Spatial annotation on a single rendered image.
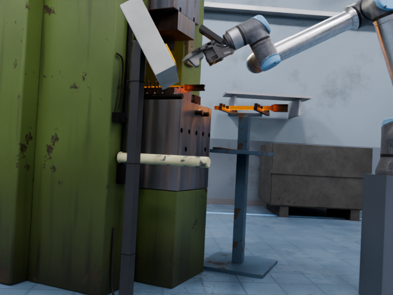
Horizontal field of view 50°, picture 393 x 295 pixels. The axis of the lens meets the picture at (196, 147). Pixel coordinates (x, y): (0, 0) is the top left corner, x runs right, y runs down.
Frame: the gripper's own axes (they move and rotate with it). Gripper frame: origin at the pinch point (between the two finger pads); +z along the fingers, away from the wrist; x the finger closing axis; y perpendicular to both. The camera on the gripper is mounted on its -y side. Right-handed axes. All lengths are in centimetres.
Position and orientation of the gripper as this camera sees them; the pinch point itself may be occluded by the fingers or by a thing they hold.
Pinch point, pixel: (183, 58)
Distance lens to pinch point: 180.4
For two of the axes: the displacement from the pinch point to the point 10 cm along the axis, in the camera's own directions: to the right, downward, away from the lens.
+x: 0.0, 0.2, 10.0
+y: 4.6, 8.9, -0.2
